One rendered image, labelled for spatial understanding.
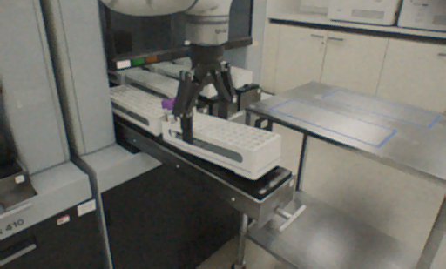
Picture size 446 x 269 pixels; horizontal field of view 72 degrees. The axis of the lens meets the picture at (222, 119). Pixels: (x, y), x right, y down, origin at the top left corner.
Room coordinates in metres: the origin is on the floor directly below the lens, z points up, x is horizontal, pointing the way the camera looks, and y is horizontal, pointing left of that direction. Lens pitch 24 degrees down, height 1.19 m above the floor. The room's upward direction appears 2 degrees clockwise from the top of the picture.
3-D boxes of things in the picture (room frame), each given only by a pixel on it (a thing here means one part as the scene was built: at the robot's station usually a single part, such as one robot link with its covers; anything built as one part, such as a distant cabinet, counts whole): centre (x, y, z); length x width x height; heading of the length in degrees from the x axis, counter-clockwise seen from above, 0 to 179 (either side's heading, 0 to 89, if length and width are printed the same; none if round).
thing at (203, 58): (0.67, 0.04, 1.02); 0.08 x 0.07 x 0.09; 138
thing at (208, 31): (0.67, 0.04, 1.10); 0.09 x 0.09 x 0.06
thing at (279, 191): (0.74, 0.11, 0.78); 0.73 x 0.14 x 0.09; 48
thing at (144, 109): (0.86, 0.25, 0.83); 0.30 x 0.10 x 0.06; 48
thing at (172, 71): (1.16, 0.13, 0.83); 0.30 x 0.10 x 0.06; 48
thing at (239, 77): (1.27, 0.03, 0.83); 0.30 x 0.10 x 0.06; 48
